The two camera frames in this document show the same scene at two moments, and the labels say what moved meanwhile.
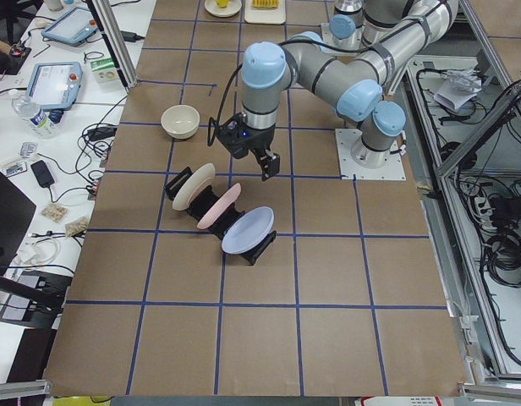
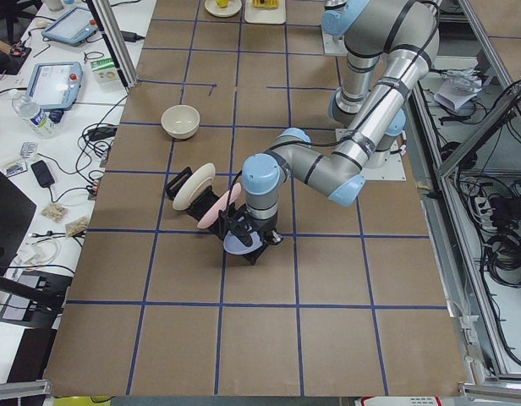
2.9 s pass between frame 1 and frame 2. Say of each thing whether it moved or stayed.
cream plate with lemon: stayed
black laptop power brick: stayed
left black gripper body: moved
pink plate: stayed
